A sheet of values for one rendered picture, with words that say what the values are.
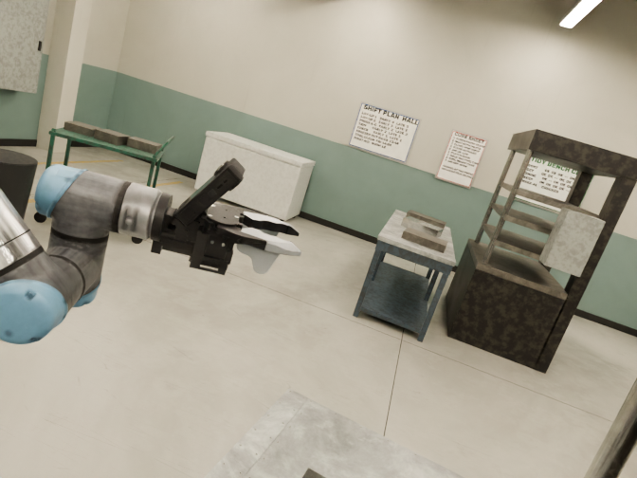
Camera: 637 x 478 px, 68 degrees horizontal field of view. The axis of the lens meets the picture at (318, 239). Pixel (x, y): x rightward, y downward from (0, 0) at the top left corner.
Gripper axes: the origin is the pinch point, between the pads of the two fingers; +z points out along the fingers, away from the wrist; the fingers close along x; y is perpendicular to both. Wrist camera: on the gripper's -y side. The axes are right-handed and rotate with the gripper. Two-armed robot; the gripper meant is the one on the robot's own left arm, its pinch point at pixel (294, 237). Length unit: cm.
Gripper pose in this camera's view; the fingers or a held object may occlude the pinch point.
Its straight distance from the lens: 72.1
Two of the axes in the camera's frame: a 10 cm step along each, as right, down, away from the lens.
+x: 0.9, 4.2, -9.1
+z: 9.5, 2.5, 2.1
